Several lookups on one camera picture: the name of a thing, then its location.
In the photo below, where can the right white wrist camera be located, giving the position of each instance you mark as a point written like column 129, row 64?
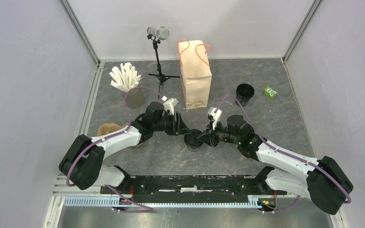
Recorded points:
column 214, row 115

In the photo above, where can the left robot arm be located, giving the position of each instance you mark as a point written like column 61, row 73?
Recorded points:
column 83, row 162

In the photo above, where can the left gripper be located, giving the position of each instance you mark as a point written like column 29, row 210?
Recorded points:
column 178, row 128

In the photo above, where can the bundle of white wrapped straws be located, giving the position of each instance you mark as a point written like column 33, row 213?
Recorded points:
column 125, row 77

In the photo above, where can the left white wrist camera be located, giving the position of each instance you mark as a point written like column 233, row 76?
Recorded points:
column 169, row 104

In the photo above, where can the microphone on black tripod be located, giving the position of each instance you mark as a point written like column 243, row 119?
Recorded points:
column 156, row 35

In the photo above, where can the grey cup holding straws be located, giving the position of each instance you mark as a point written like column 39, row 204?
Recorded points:
column 135, row 99

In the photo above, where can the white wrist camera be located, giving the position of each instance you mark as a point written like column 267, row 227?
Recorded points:
column 214, row 115
column 169, row 104

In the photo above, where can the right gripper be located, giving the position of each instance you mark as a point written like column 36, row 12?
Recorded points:
column 206, row 137

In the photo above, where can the black coffee cup with print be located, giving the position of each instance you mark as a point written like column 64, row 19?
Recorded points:
column 191, row 140

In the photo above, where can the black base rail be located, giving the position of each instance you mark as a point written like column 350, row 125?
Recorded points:
column 194, row 189

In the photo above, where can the brown cardboard cup carrier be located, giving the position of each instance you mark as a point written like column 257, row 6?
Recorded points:
column 107, row 129

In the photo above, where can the green toy block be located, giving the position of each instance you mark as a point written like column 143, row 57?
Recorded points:
column 270, row 92

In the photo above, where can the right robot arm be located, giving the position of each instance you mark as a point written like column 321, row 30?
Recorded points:
column 320, row 180

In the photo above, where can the brown paper takeout bag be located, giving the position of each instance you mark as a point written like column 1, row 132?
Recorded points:
column 195, row 72

